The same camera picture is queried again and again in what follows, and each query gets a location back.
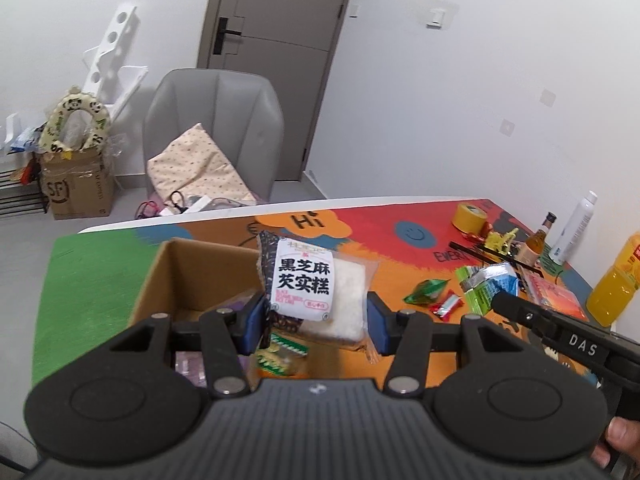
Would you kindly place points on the black shoe rack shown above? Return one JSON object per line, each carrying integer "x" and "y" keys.
{"x": 20, "y": 200}

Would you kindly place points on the white wall cover plate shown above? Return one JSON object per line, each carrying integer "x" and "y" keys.
{"x": 507, "y": 127}

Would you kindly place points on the grey door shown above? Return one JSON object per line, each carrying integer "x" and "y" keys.
{"x": 280, "y": 10}

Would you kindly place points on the grey chair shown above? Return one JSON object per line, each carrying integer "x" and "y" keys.
{"x": 235, "y": 110}

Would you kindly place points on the white blue plastic bag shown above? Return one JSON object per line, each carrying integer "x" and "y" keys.
{"x": 20, "y": 137}

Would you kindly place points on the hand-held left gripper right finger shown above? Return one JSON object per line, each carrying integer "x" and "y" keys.
{"x": 377, "y": 327}

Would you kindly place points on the taped cardboard box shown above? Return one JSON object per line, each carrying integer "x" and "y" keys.
{"x": 75, "y": 190}

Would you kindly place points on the yellow toy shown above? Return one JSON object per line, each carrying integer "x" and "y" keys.
{"x": 500, "y": 240}

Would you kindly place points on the red white snack packet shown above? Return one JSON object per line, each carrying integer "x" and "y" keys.
{"x": 446, "y": 307}

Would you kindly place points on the long black rod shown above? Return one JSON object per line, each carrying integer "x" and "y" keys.
{"x": 480, "y": 254}

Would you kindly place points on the green blue snack packet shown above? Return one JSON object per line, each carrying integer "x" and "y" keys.
{"x": 487, "y": 287}

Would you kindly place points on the dotted beige cushion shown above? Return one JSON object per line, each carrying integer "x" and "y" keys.
{"x": 195, "y": 160}

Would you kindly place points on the yellow tape roll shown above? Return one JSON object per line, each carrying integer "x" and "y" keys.
{"x": 469, "y": 219}

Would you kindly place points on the orange juice bottle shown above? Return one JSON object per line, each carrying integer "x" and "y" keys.
{"x": 612, "y": 290}

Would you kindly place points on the green yellow snack packet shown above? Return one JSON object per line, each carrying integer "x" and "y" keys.
{"x": 280, "y": 360}

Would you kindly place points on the brown glass bottle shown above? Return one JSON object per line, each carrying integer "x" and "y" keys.
{"x": 531, "y": 247}

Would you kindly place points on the white light switch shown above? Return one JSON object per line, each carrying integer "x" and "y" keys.
{"x": 436, "y": 16}

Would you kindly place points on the person's right hand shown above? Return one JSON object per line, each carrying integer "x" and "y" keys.
{"x": 624, "y": 440}

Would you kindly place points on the panda print neck pillow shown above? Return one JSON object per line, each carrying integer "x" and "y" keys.
{"x": 50, "y": 130}

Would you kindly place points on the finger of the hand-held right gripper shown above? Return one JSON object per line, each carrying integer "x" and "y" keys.
{"x": 525, "y": 316}

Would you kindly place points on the white black rice cake packet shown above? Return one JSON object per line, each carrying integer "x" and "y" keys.
{"x": 320, "y": 285}

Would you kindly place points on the white rack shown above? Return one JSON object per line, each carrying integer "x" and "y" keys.
{"x": 112, "y": 45}

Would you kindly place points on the colourful printed table mat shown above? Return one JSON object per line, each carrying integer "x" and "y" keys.
{"x": 380, "y": 230}

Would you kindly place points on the purple snack packet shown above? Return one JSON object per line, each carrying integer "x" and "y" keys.
{"x": 192, "y": 370}

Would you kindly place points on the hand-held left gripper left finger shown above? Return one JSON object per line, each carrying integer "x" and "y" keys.
{"x": 254, "y": 327}

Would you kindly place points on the small white wall plate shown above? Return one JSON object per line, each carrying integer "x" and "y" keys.
{"x": 353, "y": 10}

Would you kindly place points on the white spray bottle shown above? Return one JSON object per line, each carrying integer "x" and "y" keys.
{"x": 570, "y": 232}

